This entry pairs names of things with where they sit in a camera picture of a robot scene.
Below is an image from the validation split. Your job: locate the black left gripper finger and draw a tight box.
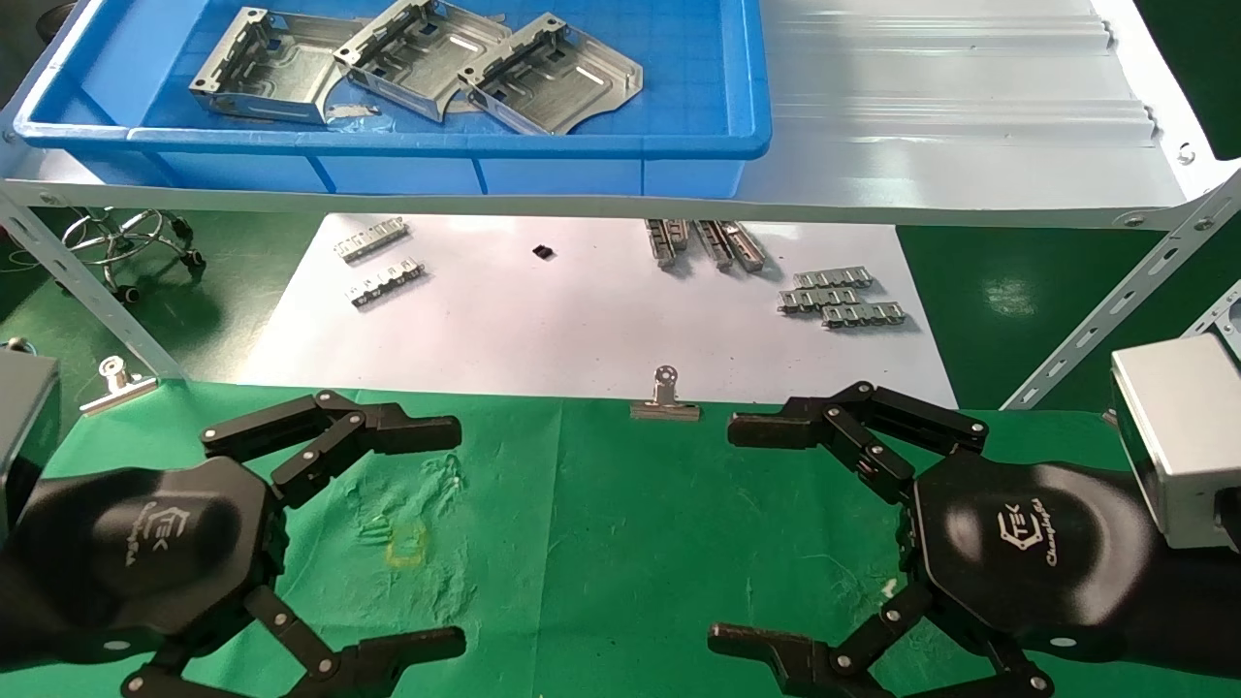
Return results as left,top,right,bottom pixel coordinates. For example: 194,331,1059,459
121,585,467,698
201,390,463,510

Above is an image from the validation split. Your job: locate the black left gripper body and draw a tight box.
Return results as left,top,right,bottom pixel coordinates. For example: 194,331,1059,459
15,456,289,672

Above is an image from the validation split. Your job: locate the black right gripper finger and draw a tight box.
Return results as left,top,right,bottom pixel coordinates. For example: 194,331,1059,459
707,580,1056,698
727,381,990,506

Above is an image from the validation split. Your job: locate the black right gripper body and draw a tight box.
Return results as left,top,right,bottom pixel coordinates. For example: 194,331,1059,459
907,453,1166,662

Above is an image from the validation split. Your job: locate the stamped sheet metal bracket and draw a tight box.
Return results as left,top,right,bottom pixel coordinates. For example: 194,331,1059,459
333,0,513,123
189,8,366,125
458,13,645,136

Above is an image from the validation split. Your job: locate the grey metal link strip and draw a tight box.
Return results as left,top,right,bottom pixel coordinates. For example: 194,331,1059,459
793,268,875,292
778,286,864,316
820,301,908,331

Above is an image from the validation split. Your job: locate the silver bulldog clip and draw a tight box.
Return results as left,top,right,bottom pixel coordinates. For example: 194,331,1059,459
80,356,159,418
630,365,701,423

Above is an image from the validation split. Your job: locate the small notched metal strip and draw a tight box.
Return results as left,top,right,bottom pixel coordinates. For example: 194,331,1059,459
334,217,409,264
347,257,426,309

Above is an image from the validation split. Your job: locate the green cloth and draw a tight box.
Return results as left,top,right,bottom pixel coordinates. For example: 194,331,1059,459
0,378,1241,698

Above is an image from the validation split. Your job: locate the white sheet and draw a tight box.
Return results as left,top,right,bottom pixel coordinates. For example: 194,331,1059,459
238,213,961,410

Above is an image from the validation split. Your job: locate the perforated white angle strut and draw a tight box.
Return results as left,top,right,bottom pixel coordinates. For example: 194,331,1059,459
999,194,1241,413
0,189,185,381
1178,281,1241,342

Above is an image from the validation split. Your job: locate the chrome stool base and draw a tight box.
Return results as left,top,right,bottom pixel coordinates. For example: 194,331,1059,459
60,208,207,301

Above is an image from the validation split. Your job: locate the blue plastic bin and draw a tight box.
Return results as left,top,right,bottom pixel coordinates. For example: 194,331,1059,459
14,0,773,198

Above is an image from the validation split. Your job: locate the white metal shelf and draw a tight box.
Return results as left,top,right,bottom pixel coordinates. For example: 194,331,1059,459
0,0,1241,231

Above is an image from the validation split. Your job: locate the top metal rail pile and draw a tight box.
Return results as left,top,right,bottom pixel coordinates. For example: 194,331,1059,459
722,221,769,273

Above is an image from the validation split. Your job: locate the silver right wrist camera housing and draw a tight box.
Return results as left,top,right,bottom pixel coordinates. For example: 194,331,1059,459
1110,334,1241,552

